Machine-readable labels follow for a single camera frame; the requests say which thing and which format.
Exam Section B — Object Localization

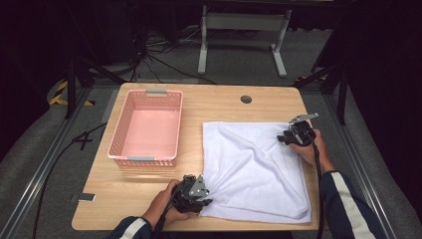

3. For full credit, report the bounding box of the person's left hand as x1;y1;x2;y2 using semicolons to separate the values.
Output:
149;178;197;228

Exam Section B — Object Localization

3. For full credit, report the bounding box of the person's right hand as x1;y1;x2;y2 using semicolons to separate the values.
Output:
288;127;330;167

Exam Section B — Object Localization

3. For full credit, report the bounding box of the white printed towel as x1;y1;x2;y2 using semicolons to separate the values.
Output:
197;120;314;225

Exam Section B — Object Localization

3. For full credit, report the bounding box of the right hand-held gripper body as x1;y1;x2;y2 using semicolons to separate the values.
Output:
286;113;320;147

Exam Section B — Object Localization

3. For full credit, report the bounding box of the grey tape piece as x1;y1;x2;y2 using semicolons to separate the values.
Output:
70;192;98;204

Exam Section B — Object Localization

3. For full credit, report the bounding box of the black cross tape mark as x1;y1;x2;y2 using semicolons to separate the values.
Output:
72;130;95;151

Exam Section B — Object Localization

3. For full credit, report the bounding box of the bundle of black cables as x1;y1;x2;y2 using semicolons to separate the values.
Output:
127;23;219;86

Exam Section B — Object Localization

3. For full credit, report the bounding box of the black floor cable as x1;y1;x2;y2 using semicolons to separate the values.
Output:
31;121;109;239

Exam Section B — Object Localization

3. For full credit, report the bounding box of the yellow black floor tape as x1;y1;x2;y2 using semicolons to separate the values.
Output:
48;80;97;108

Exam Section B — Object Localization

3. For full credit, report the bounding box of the black tripod stand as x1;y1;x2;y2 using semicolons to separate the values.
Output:
293;61;350;126
64;54;127;120

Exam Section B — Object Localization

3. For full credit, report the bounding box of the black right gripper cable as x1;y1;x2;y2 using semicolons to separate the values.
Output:
311;140;326;239

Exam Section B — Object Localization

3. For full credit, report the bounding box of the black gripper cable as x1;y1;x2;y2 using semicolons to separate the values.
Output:
152;183;182;235
311;140;326;239

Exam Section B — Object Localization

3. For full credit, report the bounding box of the grey metal desk frame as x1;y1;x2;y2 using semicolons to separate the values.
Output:
197;4;294;80

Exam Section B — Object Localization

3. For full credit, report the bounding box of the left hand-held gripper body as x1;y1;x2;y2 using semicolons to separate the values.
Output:
172;173;211;214

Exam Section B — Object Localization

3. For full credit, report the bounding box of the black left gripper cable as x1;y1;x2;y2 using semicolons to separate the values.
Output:
152;183;182;235

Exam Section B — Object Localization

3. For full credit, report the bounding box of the pink plastic basket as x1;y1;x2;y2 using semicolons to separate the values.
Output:
106;88;184;168

